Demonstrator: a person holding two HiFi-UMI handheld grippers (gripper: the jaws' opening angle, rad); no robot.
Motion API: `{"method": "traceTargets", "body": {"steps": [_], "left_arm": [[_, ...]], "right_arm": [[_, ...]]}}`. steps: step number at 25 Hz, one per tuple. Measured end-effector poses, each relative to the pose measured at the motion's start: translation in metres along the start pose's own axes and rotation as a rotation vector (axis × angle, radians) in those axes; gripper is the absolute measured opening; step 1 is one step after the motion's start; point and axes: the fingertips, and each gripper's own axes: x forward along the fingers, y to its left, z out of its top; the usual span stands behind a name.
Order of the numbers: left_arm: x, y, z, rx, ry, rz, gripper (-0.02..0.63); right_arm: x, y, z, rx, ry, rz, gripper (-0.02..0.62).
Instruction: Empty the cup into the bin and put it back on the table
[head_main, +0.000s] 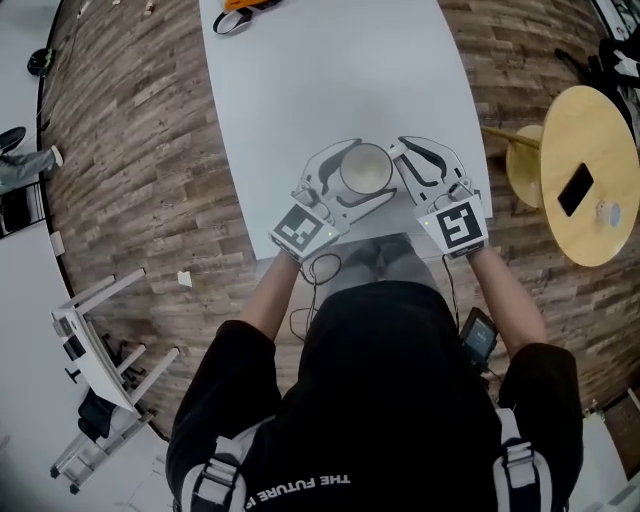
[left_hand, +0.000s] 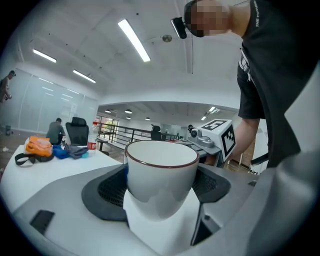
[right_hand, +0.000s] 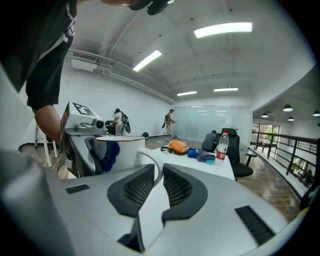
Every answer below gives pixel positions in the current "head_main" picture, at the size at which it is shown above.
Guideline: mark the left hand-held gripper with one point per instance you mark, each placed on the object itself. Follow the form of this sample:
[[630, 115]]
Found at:
[[302, 232]]

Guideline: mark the white wall socket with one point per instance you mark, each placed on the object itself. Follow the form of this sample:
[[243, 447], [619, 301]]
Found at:
[[57, 243]]

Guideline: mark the person's right forearm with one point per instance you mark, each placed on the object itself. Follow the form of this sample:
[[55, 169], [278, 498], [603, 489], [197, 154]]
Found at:
[[507, 300]]

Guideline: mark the white ceramic mug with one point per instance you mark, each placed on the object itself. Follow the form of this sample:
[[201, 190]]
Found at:
[[366, 169]]

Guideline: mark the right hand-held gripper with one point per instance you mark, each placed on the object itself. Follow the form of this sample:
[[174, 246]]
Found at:
[[460, 225]]

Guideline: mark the black rack with clothes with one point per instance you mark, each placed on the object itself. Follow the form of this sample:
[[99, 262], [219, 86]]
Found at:
[[615, 55]]

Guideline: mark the person's left forearm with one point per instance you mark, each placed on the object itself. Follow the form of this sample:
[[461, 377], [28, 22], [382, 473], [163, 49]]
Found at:
[[267, 295]]

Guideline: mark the black helmet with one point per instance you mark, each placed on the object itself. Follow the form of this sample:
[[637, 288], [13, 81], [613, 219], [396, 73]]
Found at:
[[41, 61]]

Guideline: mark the black jacket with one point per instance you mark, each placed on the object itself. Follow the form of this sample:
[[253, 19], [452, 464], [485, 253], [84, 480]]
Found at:
[[97, 415]]

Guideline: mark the round yellow wooden table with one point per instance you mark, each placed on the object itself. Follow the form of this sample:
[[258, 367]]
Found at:
[[585, 140]]

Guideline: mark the white rectangular table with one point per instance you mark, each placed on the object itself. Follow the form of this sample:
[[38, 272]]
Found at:
[[330, 85]]

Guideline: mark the person's grey trousers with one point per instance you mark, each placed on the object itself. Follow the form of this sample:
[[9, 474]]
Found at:
[[395, 260]]

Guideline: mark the black box on desk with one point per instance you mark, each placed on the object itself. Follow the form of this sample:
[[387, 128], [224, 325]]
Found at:
[[72, 340]]

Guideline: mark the person's black shirt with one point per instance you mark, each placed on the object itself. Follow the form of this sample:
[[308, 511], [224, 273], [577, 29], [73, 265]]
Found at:
[[380, 400]]

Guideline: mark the black smartphone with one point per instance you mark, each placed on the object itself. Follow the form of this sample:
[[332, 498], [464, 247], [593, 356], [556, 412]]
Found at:
[[575, 189]]

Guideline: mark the white paper scrap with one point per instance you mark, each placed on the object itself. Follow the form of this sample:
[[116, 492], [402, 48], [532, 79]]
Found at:
[[184, 279]]

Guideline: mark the black folding chair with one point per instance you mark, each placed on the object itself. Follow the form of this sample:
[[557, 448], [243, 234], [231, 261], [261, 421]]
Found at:
[[17, 210]]

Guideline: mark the small white cup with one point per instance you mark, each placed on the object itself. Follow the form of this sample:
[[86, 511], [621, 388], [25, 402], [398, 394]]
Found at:
[[610, 213]]

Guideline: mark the small white desk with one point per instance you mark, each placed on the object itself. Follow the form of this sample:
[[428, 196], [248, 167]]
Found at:
[[105, 370]]

